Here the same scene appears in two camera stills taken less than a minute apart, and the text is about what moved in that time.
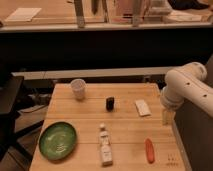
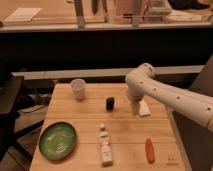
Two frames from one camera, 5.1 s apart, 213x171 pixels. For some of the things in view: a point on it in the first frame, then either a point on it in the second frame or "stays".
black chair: (11, 101) stays
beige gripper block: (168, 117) to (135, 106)
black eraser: (110, 104) stays
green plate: (57, 141) stays
